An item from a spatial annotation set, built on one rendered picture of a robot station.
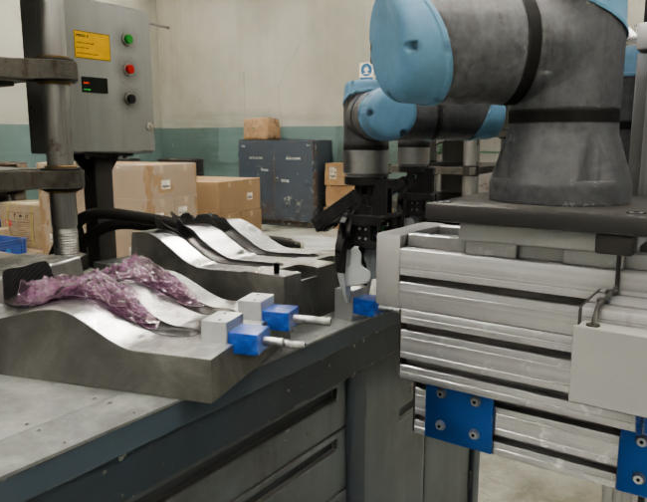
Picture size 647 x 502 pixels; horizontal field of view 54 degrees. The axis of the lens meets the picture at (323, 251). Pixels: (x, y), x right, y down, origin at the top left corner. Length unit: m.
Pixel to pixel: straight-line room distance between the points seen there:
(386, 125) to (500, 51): 0.29
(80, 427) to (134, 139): 1.26
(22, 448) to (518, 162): 0.59
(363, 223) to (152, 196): 4.03
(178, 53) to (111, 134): 8.36
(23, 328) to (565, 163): 0.68
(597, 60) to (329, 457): 0.83
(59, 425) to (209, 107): 9.09
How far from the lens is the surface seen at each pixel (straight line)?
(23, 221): 6.40
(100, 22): 1.88
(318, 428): 1.18
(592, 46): 0.72
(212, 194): 5.77
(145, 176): 4.98
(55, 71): 1.61
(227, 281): 1.11
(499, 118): 1.00
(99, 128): 1.84
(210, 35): 9.82
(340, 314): 1.10
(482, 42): 0.67
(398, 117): 0.92
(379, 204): 1.04
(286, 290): 1.03
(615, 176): 0.72
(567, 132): 0.71
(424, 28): 0.65
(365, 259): 1.11
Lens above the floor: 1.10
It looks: 10 degrees down
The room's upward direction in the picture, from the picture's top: straight up
